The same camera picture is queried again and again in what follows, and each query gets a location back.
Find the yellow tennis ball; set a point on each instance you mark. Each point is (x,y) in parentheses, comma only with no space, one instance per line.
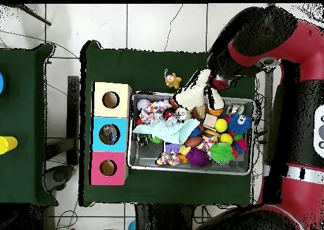
(226,139)

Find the shallow mesh bin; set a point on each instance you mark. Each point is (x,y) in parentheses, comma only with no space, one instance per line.
(146,161)

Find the wooden cube block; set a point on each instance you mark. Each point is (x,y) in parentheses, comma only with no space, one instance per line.
(210,121)

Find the dark rod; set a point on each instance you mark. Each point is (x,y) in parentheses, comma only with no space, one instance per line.
(33,14)

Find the purple spiky toy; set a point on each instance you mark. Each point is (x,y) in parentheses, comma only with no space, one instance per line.
(198,157)

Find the blue spiky puffer toy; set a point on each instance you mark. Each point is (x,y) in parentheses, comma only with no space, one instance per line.
(239,123)

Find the grey round base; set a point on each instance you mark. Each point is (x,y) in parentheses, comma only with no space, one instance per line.
(59,177)

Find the green spiky puffer toy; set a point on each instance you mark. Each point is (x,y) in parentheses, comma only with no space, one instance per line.
(222,152)

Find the yellow cylinder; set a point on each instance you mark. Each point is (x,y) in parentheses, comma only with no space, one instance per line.
(7,144)

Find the dark green side table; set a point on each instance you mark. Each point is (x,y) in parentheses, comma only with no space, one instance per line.
(17,113)

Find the crumpled colourful dotted paper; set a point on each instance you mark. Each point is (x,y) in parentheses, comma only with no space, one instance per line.
(153,111)

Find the white baseball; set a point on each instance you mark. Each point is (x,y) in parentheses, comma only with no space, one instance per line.
(143,104)

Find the brown plush monkey toy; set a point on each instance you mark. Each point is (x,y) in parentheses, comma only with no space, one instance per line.
(173,81)

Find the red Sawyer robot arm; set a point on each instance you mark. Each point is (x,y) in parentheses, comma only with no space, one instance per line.
(298,113)

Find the cream knitted cloth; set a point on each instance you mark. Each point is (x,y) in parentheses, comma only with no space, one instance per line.
(192,96)

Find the plain yellow ball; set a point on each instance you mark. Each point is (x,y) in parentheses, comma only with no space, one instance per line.
(221,125)

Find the wooden box with three holes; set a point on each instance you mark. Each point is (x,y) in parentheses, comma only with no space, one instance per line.
(111,111)

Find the blue disc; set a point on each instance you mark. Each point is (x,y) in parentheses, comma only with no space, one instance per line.
(2,83)

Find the brown toy football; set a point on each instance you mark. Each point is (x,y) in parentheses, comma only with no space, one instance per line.
(193,141)

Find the mint green cloth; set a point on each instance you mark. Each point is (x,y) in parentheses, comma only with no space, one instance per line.
(172,131)

